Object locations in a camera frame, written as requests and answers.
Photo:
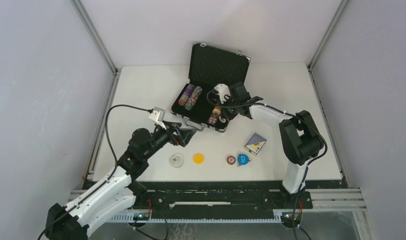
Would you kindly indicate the yellow round button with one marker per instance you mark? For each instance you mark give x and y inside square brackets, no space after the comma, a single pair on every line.
[198,158]

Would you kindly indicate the playing card deck box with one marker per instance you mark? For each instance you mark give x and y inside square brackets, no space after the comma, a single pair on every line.
[255,144]

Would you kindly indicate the purple orange chip stack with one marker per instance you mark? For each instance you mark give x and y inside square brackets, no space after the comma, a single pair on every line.
[186,94]

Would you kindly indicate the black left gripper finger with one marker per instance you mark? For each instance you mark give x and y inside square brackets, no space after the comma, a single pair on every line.
[184,136]
[172,125]

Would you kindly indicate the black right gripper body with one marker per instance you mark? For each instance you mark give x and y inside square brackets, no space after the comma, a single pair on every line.
[231,102]

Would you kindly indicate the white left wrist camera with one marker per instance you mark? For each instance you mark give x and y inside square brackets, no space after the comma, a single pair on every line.
[157,116]

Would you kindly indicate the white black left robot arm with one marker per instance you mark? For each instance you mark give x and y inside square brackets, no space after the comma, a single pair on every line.
[117,190]

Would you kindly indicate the red round poker chip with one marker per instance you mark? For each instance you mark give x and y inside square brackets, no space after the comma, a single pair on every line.
[231,160]

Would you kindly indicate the black poker set case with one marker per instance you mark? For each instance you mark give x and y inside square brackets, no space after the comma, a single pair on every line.
[210,66]

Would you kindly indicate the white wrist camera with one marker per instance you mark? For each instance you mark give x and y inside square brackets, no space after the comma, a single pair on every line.
[157,116]
[223,92]

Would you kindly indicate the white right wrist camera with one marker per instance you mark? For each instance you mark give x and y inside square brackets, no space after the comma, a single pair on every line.
[223,92]

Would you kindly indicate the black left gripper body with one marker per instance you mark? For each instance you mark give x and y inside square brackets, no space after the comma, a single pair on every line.
[161,137]

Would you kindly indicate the green yellow chip stack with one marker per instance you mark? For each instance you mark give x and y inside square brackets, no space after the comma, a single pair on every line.
[217,111]

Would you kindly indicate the orange blue chip stack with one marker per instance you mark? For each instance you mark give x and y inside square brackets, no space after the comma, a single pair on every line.
[213,119]

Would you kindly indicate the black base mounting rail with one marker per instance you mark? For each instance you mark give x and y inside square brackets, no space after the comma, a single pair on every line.
[220,200]

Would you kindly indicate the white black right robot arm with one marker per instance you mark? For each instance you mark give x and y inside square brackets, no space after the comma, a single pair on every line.
[301,141]

